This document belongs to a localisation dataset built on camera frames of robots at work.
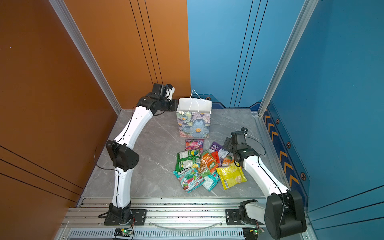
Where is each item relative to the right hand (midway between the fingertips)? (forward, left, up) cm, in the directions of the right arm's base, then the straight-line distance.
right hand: (232, 143), depth 87 cm
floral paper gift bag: (+12, +23, +11) cm, 28 cm away
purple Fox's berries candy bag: (+6, +23, -9) cm, 25 cm away
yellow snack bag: (-17, +2, -6) cm, 18 cm away
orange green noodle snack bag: (-9, +15, -7) cm, 18 cm away
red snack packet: (-3, +10, -8) cm, 13 cm away
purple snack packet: (-1, +5, -8) cm, 10 cm away
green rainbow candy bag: (-6, +27, -8) cm, 29 cm away
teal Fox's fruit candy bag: (-17, +25, -9) cm, 31 cm away
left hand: (+19, +31, +15) cm, 40 cm away
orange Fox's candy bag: (-5, +2, -10) cm, 12 cm away
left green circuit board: (-41, +57, -13) cm, 71 cm away
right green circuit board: (-41, -7, -13) cm, 43 cm away
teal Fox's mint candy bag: (-18, +13, -10) cm, 24 cm away
